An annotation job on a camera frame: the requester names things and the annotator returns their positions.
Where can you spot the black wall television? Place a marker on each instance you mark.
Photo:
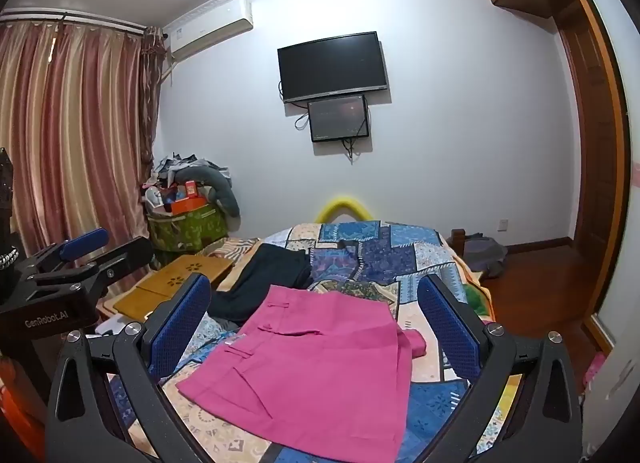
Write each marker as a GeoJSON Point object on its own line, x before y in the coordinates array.
{"type": "Point", "coordinates": [332, 65]}

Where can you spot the grey backpack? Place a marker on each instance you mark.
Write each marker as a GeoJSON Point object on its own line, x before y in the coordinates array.
{"type": "Point", "coordinates": [487, 255]}

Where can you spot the black pants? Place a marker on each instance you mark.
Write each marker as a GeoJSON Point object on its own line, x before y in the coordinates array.
{"type": "Point", "coordinates": [270, 273]}

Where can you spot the pink pants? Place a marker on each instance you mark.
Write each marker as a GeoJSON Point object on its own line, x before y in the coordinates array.
{"type": "Point", "coordinates": [310, 368]}

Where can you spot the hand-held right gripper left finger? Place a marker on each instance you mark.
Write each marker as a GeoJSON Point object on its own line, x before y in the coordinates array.
{"type": "Point", "coordinates": [182, 323]}

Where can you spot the orange box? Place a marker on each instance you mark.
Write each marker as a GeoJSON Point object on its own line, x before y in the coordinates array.
{"type": "Point", "coordinates": [187, 205]}

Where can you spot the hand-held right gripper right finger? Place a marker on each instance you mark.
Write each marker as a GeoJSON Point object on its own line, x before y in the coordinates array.
{"type": "Point", "coordinates": [447, 328]}

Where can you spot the dark wooden bed post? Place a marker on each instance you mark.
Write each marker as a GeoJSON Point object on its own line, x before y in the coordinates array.
{"type": "Point", "coordinates": [458, 240]}

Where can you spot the green storage box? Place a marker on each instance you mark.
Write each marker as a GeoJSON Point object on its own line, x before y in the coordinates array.
{"type": "Point", "coordinates": [192, 230]}

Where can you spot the white air conditioner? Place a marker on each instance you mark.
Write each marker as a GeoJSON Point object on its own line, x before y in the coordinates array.
{"type": "Point", "coordinates": [210, 30]}

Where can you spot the wooden lap desk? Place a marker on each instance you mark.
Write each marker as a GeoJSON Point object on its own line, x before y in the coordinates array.
{"type": "Point", "coordinates": [170, 278]}

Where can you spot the small black wall monitor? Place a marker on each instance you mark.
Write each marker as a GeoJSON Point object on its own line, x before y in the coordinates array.
{"type": "Point", "coordinates": [337, 118]}

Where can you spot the pile of clothes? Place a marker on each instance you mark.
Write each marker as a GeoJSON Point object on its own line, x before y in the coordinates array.
{"type": "Point", "coordinates": [172, 168]}

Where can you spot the patchwork printed bedspread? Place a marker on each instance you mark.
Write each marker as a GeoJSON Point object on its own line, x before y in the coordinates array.
{"type": "Point", "coordinates": [380, 258]}

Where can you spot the pink striped curtain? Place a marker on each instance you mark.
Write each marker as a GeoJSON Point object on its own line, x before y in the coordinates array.
{"type": "Point", "coordinates": [75, 133]}

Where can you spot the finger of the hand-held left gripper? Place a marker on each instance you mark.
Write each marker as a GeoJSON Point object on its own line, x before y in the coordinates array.
{"type": "Point", "coordinates": [85, 243]}
{"type": "Point", "coordinates": [125, 258]}

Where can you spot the wooden door frame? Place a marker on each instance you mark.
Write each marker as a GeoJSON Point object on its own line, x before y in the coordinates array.
{"type": "Point", "coordinates": [600, 143]}

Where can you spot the white wall socket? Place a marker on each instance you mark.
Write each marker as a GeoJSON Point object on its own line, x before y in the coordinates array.
{"type": "Point", "coordinates": [503, 225]}

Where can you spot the grey curved pillow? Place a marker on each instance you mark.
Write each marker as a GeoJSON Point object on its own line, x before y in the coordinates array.
{"type": "Point", "coordinates": [225, 193]}

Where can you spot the green orange blanket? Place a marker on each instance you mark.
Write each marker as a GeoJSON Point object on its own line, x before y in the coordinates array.
{"type": "Point", "coordinates": [480, 295]}

